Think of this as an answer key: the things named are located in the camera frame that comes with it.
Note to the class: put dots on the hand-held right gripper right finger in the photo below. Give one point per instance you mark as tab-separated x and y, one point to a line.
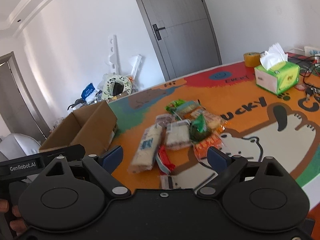
215	158

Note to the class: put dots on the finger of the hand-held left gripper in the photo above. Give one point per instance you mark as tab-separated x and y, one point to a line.
72	150

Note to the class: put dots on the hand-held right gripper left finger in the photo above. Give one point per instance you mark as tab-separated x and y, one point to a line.
113	158

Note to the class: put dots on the orange snack packet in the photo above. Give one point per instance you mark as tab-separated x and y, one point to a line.
203	145

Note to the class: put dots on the long white snack packet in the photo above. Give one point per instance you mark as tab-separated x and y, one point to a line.
145	150

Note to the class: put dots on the dark green snack packet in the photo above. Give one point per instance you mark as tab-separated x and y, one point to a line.
198	128

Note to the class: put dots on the brown cardboard box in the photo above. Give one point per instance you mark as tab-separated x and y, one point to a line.
97	122

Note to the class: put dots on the white bread packet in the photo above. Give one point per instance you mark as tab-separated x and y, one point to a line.
177	135

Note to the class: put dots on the red and white snack packet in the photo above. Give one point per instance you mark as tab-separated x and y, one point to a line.
163	160

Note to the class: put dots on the small white snack packet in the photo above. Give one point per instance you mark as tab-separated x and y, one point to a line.
167	181

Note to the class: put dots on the teal cracker packet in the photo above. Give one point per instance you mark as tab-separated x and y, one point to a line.
188	107

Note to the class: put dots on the purple snack packet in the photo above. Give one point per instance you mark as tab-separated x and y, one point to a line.
162	120

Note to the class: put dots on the light green snack packet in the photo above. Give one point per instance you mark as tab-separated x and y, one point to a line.
174	104

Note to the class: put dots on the person's left hand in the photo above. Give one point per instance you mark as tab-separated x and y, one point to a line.
17	212

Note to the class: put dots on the silver grey cover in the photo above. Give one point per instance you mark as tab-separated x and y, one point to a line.
17	145

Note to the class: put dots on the black shoe rack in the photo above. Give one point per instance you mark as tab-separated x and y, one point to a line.
75	105

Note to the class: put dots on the blue plastic bag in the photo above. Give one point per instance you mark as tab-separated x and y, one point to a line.
88	91

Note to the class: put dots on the panda print toilet seat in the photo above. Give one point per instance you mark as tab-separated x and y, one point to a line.
107	88

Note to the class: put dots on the grey side door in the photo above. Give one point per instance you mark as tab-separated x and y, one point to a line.
17	100

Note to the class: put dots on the white slanted board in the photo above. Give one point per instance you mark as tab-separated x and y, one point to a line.
136	66

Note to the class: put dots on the white board with holes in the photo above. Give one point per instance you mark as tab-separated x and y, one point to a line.
113	55

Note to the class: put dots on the green tissue box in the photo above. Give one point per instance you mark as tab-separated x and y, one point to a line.
280	76

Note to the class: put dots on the brown tape roll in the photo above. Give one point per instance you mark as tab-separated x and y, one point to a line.
252	60

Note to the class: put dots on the bunch of keys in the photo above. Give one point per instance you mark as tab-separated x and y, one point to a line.
311	90

